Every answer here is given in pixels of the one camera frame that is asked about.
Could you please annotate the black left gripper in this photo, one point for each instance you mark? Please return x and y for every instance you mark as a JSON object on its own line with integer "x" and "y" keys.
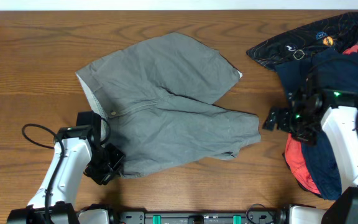
{"x": 111, "y": 165}

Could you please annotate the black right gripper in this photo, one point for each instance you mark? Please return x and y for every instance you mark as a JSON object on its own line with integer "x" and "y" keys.
{"x": 283, "y": 122}

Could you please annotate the grey shorts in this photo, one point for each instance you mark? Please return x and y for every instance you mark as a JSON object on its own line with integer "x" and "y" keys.
{"x": 159, "y": 97}

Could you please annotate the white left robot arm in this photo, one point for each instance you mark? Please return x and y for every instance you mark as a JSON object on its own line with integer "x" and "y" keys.
{"x": 79, "y": 151}

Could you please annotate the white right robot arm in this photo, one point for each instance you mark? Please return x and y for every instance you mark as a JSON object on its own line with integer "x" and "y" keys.
{"x": 316, "y": 107}

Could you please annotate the red garment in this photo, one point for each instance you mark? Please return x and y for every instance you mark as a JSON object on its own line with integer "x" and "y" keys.
{"x": 295, "y": 160}

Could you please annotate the navy blue garment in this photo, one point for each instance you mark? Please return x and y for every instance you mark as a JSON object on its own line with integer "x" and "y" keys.
{"x": 336, "y": 71}

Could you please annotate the black patterned shorts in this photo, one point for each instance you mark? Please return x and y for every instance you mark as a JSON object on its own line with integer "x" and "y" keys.
{"x": 339, "y": 33}

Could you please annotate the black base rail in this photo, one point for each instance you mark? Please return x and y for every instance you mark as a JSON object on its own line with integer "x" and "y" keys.
{"x": 256, "y": 214}

